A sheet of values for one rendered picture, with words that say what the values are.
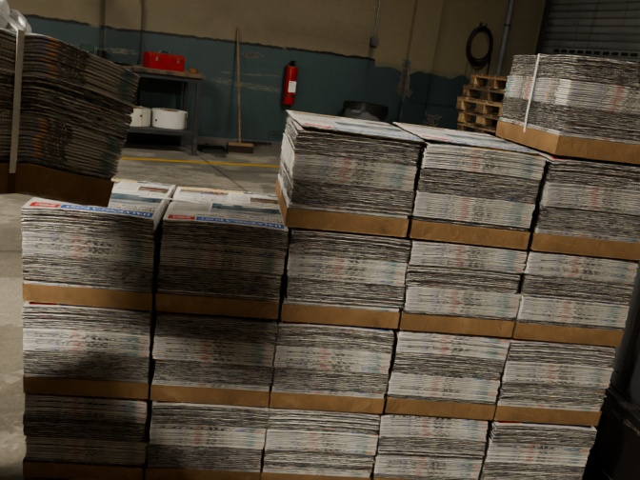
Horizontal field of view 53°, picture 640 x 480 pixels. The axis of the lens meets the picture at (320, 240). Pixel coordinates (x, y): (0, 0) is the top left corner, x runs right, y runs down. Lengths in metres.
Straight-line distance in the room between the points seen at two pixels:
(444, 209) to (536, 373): 0.51
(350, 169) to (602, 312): 0.74
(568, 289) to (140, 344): 1.04
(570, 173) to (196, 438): 1.10
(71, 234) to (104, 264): 0.09
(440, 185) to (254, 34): 7.06
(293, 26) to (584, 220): 7.23
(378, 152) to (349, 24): 7.52
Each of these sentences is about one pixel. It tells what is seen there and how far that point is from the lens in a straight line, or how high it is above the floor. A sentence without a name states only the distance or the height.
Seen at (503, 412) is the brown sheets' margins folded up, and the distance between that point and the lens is 1.78.
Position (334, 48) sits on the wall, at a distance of 8.87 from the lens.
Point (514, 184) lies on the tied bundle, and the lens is 1.57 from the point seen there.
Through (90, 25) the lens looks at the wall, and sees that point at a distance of 8.05.
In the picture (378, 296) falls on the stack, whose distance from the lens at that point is 1.55.
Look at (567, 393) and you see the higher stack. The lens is 1.83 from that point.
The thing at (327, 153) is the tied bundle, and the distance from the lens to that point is 1.44.
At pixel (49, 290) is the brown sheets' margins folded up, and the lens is 1.58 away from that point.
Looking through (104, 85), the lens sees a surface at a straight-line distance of 1.07.
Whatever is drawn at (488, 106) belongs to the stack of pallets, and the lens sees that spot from 7.86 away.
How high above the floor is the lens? 1.20
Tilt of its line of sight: 15 degrees down
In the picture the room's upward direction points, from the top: 7 degrees clockwise
